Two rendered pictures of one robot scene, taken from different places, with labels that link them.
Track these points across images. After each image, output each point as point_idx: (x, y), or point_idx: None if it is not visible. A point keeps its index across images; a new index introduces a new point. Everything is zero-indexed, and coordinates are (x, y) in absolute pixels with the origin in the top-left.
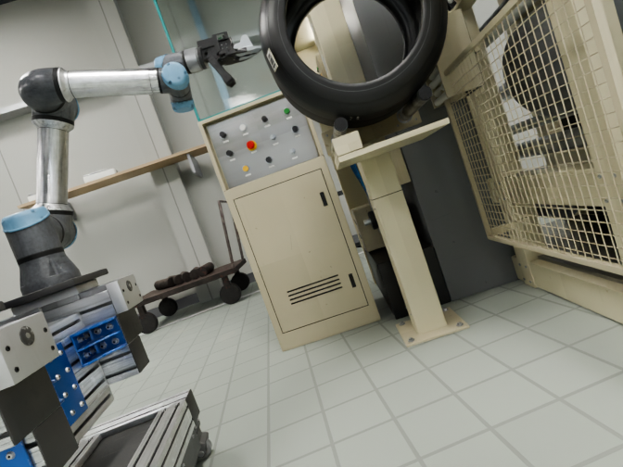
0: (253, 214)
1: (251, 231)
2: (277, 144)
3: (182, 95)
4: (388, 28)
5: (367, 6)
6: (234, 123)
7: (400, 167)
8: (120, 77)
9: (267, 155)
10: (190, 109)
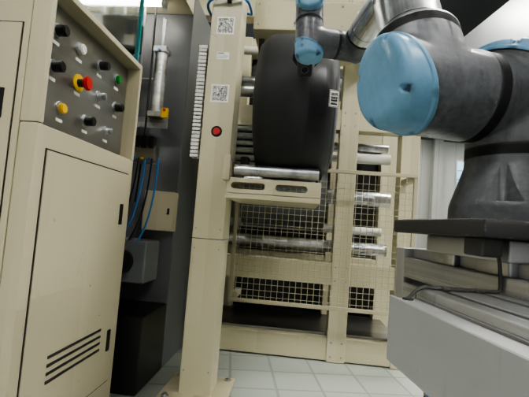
0: (60, 192)
1: (47, 221)
2: (98, 108)
3: (338, 58)
4: (194, 91)
5: (193, 63)
6: (73, 31)
7: (175, 213)
8: None
9: (86, 113)
10: (305, 63)
